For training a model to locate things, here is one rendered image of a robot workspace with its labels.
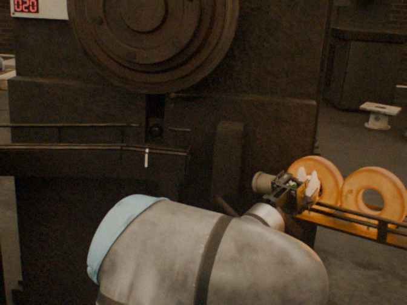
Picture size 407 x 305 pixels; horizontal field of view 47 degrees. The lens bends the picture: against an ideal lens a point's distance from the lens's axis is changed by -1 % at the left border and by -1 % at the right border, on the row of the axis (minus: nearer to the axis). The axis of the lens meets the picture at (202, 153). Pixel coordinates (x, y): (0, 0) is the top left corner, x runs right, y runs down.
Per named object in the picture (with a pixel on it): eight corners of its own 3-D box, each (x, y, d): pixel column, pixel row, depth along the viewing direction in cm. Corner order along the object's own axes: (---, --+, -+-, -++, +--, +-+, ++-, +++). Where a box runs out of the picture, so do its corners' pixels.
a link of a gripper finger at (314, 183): (328, 163, 116) (308, 182, 111) (328, 182, 119) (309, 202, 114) (317, 160, 118) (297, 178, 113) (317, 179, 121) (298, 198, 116)
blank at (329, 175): (291, 151, 125) (284, 154, 123) (346, 161, 115) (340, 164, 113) (290, 206, 129) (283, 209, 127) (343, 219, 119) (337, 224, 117)
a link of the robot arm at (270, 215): (275, 252, 104) (241, 236, 110) (287, 239, 107) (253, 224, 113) (273, 221, 99) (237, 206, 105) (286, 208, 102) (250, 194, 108)
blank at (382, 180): (347, 161, 115) (340, 164, 113) (411, 172, 105) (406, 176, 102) (343, 220, 119) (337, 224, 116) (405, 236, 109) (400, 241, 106)
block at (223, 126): (213, 192, 151) (218, 118, 143) (238, 194, 150) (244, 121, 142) (209, 206, 140) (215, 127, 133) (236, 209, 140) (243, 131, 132)
